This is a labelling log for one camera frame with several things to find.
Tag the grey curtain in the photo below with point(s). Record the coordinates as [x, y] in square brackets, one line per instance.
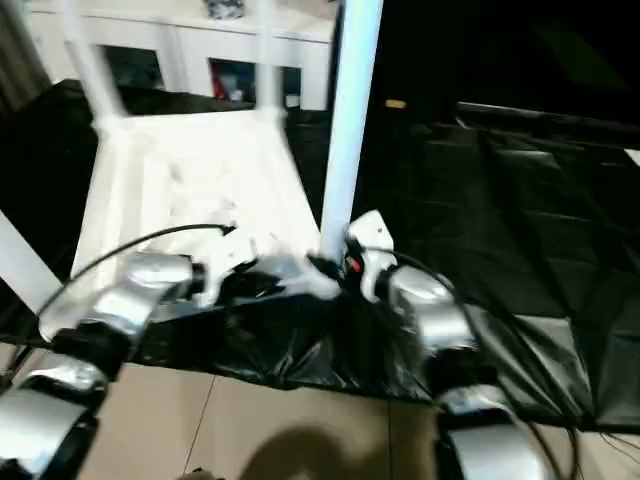
[20, 60]

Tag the white glass door cabinet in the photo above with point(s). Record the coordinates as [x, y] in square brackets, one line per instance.
[175, 35]

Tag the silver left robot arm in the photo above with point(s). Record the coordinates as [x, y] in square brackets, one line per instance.
[145, 280]

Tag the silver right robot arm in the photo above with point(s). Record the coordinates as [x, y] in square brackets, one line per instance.
[430, 310]

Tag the white plastic table top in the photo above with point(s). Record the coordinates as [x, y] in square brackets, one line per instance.
[175, 165]

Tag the white flat board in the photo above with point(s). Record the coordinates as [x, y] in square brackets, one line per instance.
[635, 156]

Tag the dark patterned bundle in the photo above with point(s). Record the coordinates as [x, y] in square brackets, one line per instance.
[225, 7]

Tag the black glossy mat cloth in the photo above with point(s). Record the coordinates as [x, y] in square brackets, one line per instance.
[500, 225]

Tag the small tan box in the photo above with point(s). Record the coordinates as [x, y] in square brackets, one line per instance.
[395, 104]

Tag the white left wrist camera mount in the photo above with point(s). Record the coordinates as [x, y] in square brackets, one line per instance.
[230, 260]

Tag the grey rounded object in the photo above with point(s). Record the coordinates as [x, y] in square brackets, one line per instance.
[197, 475]

